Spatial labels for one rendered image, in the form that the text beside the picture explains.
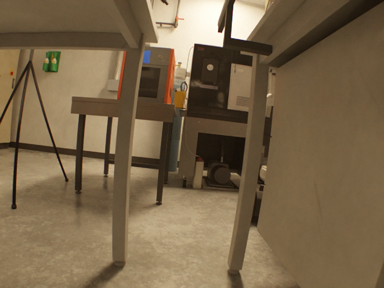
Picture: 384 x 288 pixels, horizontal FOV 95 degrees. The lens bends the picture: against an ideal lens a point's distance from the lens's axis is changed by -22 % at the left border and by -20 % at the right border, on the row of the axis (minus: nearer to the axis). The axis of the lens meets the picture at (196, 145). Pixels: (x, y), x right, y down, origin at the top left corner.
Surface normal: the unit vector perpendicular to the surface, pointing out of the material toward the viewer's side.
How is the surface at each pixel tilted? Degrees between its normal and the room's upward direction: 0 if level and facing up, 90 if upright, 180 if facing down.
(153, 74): 90
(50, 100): 90
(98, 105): 90
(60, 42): 90
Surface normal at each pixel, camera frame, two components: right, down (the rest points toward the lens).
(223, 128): 0.07, 0.06
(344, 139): -0.99, -0.10
